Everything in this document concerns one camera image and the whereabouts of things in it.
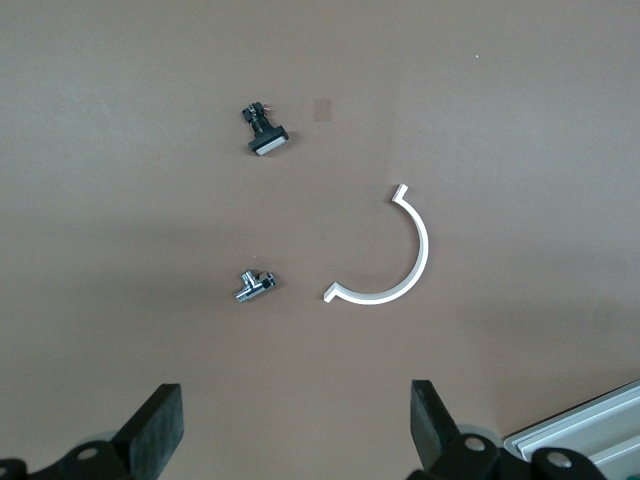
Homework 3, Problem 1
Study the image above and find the white semicircular plastic bracket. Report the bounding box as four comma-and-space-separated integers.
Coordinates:
322, 183, 430, 306

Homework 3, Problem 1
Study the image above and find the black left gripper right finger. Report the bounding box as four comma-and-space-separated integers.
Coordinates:
409, 378, 601, 480

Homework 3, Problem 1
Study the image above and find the black square push button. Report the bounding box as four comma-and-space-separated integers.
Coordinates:
238, 101, 290, 157

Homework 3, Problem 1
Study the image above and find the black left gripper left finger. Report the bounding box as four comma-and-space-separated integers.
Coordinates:
0, 383, 185, 480

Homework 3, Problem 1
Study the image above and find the white drawer cabinet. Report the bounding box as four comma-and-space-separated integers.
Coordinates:
501, 378, 640, 480

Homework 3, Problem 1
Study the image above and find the small green metal connector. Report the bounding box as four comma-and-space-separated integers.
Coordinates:
234, 268, 278, 305

